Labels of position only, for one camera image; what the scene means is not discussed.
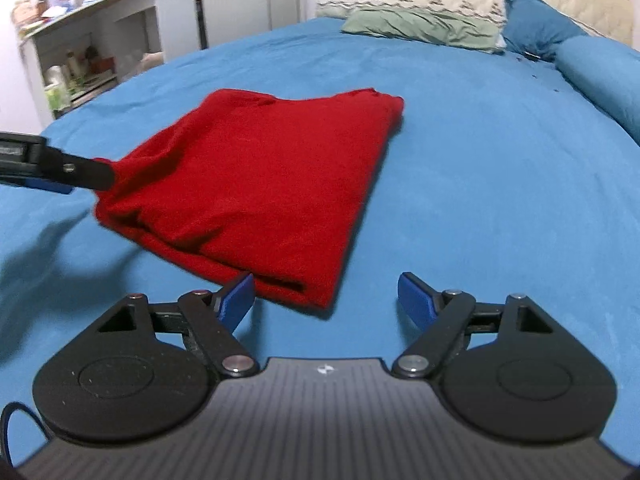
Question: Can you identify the blue pillow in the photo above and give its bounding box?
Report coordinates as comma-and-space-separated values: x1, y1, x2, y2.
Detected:
502, 0, 589, 62

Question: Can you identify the white wardrobe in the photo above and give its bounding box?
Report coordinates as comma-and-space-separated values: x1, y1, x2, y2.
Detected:
187, 0, 307, 52

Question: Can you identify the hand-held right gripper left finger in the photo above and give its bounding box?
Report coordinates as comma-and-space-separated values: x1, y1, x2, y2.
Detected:
97, 272, 259, 379

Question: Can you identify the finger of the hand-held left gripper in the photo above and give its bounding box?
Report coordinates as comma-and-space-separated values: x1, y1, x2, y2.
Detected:
41, 146, 117, 192
15, 176, 74, 195

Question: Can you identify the black cable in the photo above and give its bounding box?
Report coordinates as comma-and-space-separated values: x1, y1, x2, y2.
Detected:
0, 402, 52, 467

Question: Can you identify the blue bed sheet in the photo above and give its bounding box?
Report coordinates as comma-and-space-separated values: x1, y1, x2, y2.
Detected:
0, 16, 640, 466

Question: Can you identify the blue duvet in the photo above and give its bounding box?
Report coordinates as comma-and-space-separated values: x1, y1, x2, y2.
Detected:
555, 35, 640, 147

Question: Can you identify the white desk with shelves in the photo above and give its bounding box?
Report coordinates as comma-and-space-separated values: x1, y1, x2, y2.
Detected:
17, 0, 197, 127

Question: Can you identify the red knit sweater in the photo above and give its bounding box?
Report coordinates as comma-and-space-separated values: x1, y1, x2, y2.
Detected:
94, 88, 405, 310

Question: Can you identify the green pillow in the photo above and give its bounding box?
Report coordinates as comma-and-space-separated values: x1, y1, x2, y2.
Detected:
341, 7, 507, 54

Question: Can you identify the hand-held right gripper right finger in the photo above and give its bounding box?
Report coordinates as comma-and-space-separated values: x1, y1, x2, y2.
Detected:
392, 272, 554, 379

